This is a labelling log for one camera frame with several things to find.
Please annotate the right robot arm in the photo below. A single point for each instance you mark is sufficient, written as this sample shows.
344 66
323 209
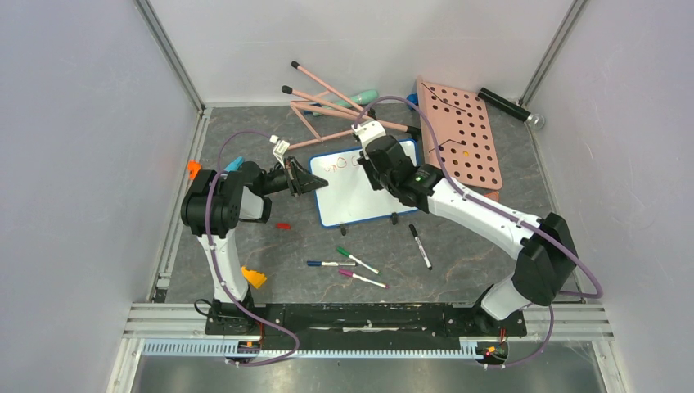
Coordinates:
543 248

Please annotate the pink whiteboard marker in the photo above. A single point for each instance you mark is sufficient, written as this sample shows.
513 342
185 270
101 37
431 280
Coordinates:
350 274

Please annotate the orange round tape measure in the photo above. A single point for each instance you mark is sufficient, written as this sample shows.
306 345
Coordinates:
494 196

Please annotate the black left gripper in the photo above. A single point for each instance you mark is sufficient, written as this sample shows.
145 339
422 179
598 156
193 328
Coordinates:
307 182

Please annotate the blue framed whiteboard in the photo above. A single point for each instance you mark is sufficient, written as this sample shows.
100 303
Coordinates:
349 197

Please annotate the black flashlight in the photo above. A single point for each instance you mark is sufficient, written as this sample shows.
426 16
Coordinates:
533 120

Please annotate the yellow orange wedge block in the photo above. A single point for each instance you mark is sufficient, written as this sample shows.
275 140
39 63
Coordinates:
254 278

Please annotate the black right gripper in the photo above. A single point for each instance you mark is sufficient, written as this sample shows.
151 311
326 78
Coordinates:
371 175

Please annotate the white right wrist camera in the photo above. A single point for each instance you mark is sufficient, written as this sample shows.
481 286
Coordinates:
368 132

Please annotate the pink perforated board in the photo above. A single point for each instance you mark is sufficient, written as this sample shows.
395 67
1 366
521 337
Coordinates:
456 127

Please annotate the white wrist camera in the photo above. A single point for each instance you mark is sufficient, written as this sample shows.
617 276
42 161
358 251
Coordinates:
280 147
368 132

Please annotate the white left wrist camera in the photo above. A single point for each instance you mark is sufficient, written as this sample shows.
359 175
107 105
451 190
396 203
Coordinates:
280 147

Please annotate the orange clip left edge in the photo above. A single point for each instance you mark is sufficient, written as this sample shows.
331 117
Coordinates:
193 169

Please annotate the small blue toy car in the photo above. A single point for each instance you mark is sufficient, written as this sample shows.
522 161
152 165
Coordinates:
413 98

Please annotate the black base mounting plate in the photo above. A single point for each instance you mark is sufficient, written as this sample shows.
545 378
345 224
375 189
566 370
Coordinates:
361 326

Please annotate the green whiteboard marker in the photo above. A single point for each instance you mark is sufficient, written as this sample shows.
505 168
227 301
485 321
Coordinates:
358 261

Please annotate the black whiteboard marker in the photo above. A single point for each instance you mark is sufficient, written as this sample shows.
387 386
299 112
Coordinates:
420 246

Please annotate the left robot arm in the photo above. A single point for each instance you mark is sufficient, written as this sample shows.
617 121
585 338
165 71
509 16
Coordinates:
215 203

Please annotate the pink folding stand legs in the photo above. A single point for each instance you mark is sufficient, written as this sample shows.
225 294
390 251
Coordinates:
308 103

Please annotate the mint green toy bottle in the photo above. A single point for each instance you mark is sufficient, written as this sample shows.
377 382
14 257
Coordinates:
361 99

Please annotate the blue toy marker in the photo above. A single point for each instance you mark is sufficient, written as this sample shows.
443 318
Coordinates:
235 164

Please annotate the blue whiteboard marker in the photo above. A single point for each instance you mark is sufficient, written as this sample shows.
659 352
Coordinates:
314 263

